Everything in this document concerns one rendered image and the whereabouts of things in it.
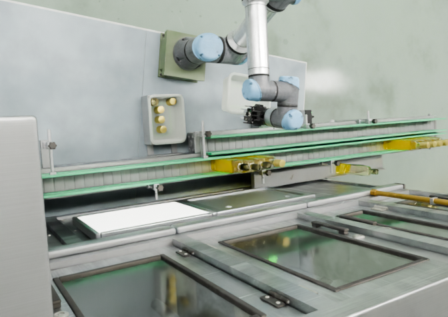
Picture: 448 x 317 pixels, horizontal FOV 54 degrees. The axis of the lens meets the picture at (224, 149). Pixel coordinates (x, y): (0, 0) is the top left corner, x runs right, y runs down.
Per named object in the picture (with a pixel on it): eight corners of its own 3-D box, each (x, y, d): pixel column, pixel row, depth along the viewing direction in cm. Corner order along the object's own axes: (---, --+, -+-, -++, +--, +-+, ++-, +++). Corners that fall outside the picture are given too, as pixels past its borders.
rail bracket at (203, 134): (194, 157, 200) (207, 158, 189) (192, 120, 199) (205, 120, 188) (200, 157, 202) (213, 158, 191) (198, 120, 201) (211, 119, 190)
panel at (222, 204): (72, 224, 164) (96, 243, 135) (71, 216, 164) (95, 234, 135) (267, 192, 210) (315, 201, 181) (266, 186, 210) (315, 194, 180)
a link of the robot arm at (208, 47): (185, 35, 191) (198, 29, 180) (212, 38, 198) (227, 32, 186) (185, 63, 192) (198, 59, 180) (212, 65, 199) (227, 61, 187)
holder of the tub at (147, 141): (145, 156, 202) (151, 156, 195) (141, 96, 200) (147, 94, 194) (179, 152, 211) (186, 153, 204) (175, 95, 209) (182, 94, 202)
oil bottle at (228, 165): (211, 170, 205) (235, 174, 187) (210, 158, 205) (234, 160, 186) (221, 168, 208) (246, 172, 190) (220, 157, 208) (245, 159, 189)
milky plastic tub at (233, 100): (219, 74, 188) (229, 70, 181) (261, 81, 200) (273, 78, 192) (216, 114, 188) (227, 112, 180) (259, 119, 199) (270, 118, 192)
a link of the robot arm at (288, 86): (279, 75, 152) (277, 106, 154) (305, 76, 158) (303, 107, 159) (266, 75, 159) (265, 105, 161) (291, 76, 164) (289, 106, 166)
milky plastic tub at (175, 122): (144, 144, 201) (151, 145, 194) (141, 96, 200) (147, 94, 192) (179, 142, 210) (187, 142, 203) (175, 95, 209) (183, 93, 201)
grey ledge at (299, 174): (244, 188, 226) (257, 190, 217) (243, 170, 226) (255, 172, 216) (370, 168, 275) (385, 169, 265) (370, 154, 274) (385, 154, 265)
